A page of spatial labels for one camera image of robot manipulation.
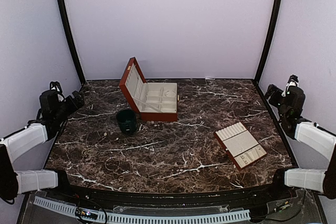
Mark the red jewelry tray cream insert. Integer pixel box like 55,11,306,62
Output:
214,122,267,171

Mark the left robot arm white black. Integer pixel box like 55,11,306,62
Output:
1,81,85,205

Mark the dark green cup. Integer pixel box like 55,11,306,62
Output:
115,109,137,135

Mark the left black frame post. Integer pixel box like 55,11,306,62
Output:
57,0,86,85

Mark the white slotted cable duct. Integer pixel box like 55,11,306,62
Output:
33,196,250,223

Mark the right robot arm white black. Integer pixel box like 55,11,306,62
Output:
265,75,335,200

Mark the black front table rail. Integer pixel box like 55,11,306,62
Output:
45,184,298,208

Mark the red wooden jewelry box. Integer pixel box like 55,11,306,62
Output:
119,57,179,122

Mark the black frame post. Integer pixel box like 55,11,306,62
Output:
254,0,281,84
57,0,86,85

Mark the silver chain bracelet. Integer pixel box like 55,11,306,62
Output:
104,156,121,172

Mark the right black frame post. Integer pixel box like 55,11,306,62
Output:
254,0,281,84

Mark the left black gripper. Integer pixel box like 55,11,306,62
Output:
54,91,84,123

